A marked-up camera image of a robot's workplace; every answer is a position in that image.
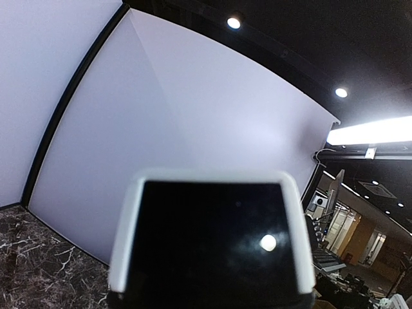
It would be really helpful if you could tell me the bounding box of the bright ceiling light panel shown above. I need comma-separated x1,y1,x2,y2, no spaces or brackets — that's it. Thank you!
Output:
326,116,411,145

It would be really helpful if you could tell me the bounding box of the white remote control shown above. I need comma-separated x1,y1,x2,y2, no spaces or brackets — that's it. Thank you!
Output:
108,169,315,294

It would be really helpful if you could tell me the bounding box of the round ceiling light far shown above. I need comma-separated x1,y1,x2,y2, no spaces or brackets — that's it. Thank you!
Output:
335,88,348,98

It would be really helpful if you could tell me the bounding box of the left black frame post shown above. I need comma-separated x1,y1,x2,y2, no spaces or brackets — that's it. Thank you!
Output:
20,3,130,209

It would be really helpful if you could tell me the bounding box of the round ceiling light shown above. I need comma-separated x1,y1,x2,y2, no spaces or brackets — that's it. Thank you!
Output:
227,16,241,30
335,88,348,98

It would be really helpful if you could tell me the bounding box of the round ceiling light near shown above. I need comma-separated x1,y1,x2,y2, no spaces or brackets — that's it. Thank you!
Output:
227,16,241,30

